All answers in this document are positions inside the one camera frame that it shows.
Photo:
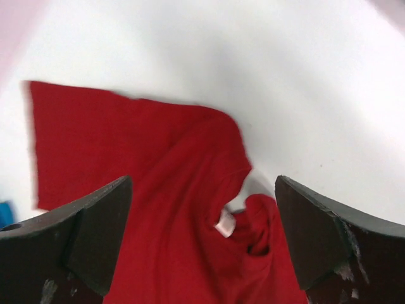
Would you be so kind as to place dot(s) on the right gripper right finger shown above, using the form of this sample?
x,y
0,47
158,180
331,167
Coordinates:
x,y
340,254

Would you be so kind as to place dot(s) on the red t shirt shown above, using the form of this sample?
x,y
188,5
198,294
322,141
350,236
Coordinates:
x,y
186,164

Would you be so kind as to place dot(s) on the blue folded t shirt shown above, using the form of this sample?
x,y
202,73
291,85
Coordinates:
x,y
7,215

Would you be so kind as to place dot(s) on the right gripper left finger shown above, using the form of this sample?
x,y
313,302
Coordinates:
x,y
69,254

